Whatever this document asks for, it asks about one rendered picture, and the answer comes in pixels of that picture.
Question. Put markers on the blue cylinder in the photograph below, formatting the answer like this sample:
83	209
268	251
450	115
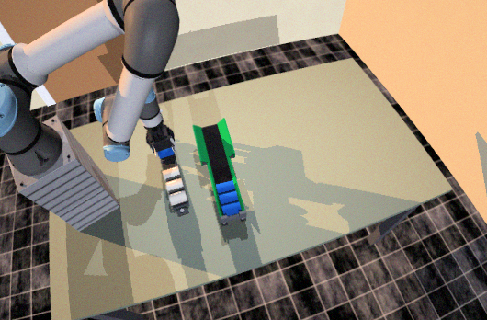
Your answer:
225	187
165	153
228	198
231	209

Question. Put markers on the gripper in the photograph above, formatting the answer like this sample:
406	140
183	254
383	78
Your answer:
167	136

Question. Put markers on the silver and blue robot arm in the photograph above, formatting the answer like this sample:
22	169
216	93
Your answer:
151	29

